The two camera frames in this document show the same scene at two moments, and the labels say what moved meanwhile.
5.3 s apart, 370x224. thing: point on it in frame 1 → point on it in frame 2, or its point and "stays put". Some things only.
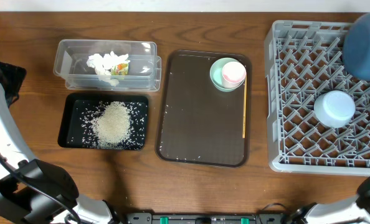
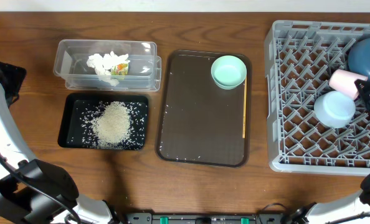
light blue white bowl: [334, 109] stays put
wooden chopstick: [245, 104] stays put
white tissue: [102, 65] stays put
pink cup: [233, 74] → [344, 81]
